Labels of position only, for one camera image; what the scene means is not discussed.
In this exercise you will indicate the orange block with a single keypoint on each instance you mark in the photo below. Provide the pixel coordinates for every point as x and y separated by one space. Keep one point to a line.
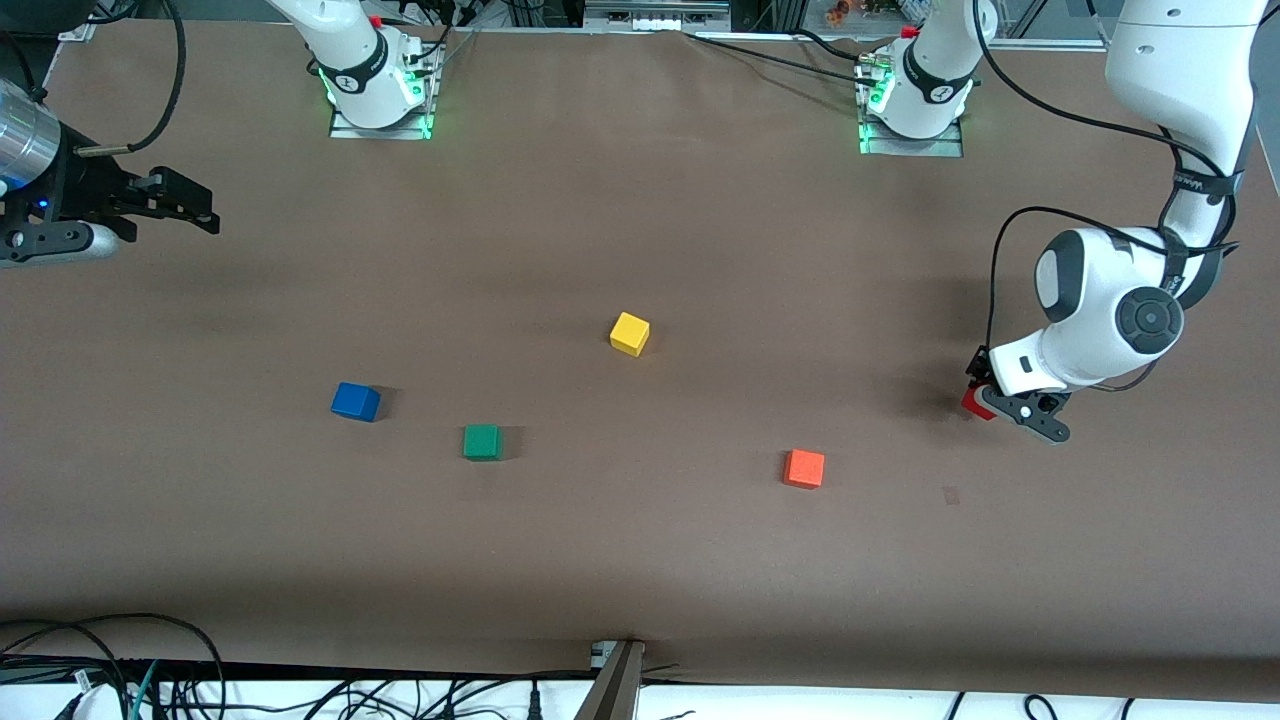
804 468

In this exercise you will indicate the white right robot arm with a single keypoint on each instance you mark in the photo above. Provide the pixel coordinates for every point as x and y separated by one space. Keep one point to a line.
360 50

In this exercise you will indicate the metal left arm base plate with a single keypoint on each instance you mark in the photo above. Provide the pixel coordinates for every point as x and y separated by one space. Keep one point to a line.
870 145

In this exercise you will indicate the green block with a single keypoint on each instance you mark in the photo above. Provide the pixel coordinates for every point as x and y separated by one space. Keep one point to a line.
482 442

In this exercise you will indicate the grey aluminium rail unit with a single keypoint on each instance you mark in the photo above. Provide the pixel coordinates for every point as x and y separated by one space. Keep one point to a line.
655 14

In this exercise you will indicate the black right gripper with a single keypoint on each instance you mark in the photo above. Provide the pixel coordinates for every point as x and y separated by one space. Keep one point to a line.
82 190

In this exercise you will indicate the red block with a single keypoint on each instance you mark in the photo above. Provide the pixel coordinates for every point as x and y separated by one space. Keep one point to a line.
976 404

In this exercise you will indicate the yellow block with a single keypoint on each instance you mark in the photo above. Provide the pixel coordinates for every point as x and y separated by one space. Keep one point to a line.
629 333

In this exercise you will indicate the blue block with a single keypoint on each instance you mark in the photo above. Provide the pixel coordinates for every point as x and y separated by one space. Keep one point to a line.
355 401

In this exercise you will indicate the grey camera mount bar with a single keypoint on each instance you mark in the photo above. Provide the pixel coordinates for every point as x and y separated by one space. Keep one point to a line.
615 690

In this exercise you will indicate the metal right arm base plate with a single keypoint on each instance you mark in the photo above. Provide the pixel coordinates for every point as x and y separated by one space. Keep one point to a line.
345 128

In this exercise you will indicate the metal corner bracket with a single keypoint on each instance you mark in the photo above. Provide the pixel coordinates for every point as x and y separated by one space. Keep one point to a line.
78 30

